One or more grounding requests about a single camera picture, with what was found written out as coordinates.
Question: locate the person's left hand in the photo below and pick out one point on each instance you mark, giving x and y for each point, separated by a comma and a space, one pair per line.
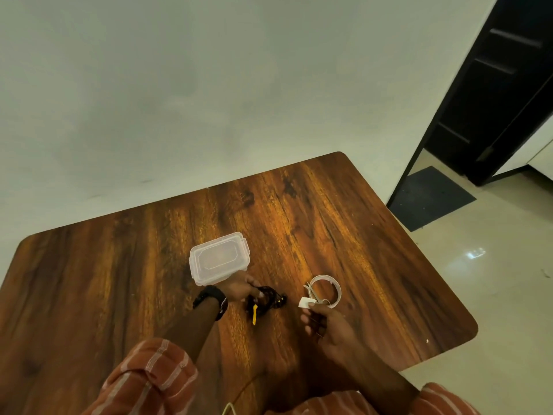
240, 288

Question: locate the person's left fingers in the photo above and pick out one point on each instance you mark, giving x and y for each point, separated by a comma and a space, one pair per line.
255, 291

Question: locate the clear plastic lidded container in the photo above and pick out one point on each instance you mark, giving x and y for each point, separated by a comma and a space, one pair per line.
218, 258

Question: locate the black wristwatch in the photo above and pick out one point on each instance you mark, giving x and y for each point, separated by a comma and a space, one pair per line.
212, 293

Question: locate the person's right hand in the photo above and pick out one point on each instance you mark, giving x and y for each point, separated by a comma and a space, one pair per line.
332, 330

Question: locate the black door frame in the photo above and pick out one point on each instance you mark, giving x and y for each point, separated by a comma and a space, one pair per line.
436, 120

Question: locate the person's right thumb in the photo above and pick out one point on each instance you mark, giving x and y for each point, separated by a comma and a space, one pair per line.
320, 308

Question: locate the dark floor mat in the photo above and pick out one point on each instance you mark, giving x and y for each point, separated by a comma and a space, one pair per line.
430, 198

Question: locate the black door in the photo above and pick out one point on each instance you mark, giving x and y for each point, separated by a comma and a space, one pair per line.
497, 90

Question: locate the orange striped shirt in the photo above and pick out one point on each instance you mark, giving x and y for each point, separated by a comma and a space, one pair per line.
147, 378

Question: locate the person's left forearm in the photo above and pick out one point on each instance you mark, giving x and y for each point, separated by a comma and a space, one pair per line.
194, 326

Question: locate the white tape roll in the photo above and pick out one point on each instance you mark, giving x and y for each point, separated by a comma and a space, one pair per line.
337, 293

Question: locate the person's right forearm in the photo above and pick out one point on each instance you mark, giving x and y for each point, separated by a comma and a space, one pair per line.
382, 376

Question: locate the small white tape piece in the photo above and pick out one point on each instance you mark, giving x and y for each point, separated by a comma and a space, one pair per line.
306, 302

